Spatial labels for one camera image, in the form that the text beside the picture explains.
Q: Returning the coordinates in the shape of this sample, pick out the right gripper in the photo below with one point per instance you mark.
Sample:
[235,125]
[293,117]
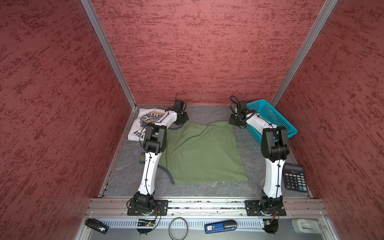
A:
[233,122]

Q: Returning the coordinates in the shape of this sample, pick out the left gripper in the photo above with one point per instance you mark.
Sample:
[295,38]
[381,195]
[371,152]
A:
[185,118]

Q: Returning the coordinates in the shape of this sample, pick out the white tank top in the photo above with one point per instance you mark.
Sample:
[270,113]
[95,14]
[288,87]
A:
[146,116]

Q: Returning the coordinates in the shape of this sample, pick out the green tank top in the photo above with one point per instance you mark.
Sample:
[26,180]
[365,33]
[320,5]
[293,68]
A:
[199,154]

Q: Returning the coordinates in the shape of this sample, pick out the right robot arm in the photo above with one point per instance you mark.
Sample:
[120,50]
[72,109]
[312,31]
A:
[275,149]

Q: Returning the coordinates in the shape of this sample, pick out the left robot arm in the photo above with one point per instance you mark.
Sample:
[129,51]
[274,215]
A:
[154,144]

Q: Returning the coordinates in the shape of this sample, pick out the teal plastic basket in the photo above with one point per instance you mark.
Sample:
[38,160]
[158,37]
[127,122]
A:
[270,114]

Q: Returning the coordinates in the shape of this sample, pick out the black calculator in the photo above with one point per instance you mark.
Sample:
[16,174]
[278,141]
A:
[294,178]

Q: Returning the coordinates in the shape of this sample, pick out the blue black device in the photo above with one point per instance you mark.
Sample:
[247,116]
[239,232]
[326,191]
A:
[223,226]

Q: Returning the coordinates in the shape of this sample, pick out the right circuit board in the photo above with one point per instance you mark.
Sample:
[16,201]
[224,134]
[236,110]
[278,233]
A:
[271,226]

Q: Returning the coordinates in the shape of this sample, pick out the circuit board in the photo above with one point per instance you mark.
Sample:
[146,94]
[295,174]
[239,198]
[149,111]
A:
[146,226]
[271,226]

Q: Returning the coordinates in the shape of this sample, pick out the left circuit board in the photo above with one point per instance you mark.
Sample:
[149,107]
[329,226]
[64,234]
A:
[146,226]

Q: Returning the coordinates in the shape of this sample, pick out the grey white device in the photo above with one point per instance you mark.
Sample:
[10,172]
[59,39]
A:
[307,226]

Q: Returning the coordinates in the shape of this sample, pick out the black box device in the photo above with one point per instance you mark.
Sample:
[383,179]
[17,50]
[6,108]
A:
[97,225]

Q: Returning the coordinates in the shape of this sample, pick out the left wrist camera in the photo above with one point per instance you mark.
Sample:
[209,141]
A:
[179,106]

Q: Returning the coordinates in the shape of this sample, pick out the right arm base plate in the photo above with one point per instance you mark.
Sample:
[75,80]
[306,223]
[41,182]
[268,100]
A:
[252,207]

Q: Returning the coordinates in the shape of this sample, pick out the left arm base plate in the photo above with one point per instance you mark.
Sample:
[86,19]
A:
[156,208]

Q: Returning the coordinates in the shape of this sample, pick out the aluminium rail frame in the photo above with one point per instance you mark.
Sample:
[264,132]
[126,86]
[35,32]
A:
[199,211]

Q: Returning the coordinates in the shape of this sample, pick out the right corner aluminium post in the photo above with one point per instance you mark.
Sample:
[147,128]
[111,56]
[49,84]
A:
[316,28]

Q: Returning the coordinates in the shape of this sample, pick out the corner aluminium post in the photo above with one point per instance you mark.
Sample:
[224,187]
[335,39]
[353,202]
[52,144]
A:
[92,15]
[316,28]

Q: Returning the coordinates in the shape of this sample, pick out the left corner aluminium post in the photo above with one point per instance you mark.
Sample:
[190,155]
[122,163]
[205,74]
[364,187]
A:
[92,15]

